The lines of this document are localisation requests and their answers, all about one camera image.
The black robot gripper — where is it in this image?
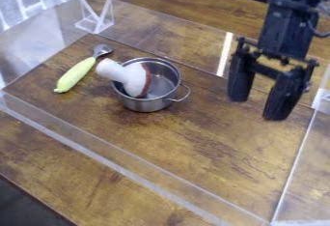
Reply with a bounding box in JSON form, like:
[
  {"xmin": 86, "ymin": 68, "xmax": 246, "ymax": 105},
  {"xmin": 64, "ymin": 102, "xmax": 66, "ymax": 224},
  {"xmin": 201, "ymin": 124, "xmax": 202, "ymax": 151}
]
[{"xmin": 227, "ymin": 4, "xmax": 318, "ymax": 121}]

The white plush mushroom red cap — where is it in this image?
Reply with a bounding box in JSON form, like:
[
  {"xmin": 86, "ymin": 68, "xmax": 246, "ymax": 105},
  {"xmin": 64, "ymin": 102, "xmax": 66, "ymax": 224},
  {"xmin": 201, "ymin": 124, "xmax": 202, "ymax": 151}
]
[{"xmin": 95, "ymin": 58, "xmax": 151, "ymax": 98}]

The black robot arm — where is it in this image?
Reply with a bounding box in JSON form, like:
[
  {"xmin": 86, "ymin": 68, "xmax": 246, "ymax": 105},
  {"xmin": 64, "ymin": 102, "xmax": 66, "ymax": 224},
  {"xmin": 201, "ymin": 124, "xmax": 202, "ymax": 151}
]
[{"xmin": 227, "ymin": 0, "xmax": 330, "ymax": 121}]

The small silver metal pot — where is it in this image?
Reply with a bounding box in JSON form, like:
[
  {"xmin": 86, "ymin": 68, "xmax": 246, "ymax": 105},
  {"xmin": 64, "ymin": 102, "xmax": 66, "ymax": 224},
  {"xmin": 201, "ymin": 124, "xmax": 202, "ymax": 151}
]
[{"xmin": 113, "ymin": 57, "xmax": 191, "ymax": 113}]

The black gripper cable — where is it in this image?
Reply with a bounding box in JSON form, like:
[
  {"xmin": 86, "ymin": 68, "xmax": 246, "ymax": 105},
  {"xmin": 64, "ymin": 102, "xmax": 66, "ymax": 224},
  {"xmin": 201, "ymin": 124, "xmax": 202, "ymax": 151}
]
[{"xmin": 306, "ymin": 6, "xmax": 330, "ymax": 39}]

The yellow-green handled metal spoon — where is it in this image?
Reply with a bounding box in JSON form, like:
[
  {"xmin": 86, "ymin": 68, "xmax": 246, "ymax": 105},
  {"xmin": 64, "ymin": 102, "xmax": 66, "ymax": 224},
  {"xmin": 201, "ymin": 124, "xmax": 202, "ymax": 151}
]
[{"xmin": 54, "ymin": 44, "xmax": 114, "ymax": 94}]

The clear acrylic triangular bracket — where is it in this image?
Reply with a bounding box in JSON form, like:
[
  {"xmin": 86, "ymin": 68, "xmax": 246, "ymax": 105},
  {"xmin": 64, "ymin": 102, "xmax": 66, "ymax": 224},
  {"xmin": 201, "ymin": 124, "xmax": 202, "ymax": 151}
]
[{"xmin": 75, "ymin": 0, "xmax": 115, "ymax": 34}]

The clear acrylic enclosure wall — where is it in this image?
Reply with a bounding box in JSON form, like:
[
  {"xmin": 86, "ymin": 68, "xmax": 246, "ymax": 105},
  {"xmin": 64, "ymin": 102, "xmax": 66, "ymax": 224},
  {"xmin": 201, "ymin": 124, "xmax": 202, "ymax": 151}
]
[{"xmin": 0, "ymin": 0, "xmax": 330, "ymax": 226}]

